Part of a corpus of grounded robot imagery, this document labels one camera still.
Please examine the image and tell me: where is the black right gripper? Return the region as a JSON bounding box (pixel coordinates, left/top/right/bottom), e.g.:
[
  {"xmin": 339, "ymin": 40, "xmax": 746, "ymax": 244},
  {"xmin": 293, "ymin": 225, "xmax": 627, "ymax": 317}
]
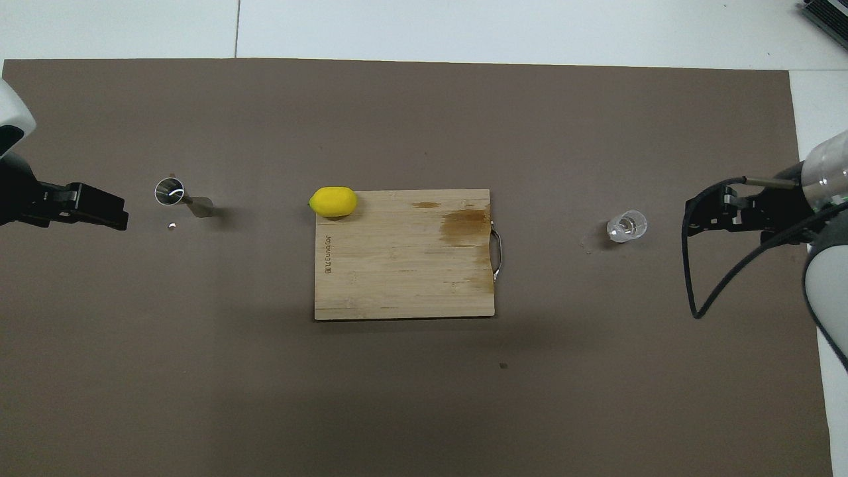
[{"xmin": 685, "ymin": 166, "xmax": 820, "ymax": 243}]

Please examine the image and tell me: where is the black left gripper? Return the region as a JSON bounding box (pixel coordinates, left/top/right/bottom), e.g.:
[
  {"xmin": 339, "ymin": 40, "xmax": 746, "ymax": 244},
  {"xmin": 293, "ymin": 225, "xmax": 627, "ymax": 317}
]
[{"xmin": 0, "ymin": 152, "xmax": 129, "ymax": 231}]

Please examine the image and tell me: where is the steel double jigger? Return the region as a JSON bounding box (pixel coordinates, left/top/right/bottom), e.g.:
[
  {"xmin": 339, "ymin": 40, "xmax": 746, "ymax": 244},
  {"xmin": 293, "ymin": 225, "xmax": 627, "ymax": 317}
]
[{"xmin": 154, "ymin": 176, "xmax": 215, "ymax": 218}]

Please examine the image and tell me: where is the small clear glass cup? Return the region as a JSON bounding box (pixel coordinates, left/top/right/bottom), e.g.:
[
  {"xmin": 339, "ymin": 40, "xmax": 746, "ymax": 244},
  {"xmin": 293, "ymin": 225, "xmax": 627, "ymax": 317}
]
[{"xmin": 606, "ymin": 210, "xmax": 648, "ymax": 244}]

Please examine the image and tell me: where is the brown table mat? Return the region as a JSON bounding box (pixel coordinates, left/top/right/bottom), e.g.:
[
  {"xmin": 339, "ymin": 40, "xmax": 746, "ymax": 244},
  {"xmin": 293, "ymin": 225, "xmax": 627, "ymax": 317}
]
[{"xmin": 0, "ymin": 58, "xmax": 834, "ymax": 477}]

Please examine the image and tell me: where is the grey ribbed metal device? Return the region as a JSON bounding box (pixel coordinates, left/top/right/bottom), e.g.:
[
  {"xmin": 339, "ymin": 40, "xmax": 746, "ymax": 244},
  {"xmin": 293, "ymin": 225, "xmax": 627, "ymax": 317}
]
[{"xmin": 798, "ymin": 0, "xmax": 848, "ymax": 50}]

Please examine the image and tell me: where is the yellow lemon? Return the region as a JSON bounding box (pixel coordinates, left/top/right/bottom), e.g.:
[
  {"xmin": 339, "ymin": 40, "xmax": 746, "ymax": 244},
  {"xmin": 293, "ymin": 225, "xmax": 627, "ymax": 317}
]
[{"xmin": 309, "ymin": 186, "xmax": 359, "ymax": 219}]

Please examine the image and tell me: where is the wooden cutting board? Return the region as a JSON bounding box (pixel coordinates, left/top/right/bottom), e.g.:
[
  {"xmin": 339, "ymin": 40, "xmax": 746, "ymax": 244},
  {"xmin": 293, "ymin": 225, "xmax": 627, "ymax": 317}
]
[{"xmin": 314, "ymin": 189, "xmax": 503, "ymax": 321}]

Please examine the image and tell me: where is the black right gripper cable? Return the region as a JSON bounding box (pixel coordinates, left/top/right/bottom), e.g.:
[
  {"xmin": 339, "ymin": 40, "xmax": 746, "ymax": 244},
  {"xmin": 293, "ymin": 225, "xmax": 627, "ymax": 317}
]
[{"xmin": 682, "ymin": 176, "xmax": 848, "ymax": 320}]

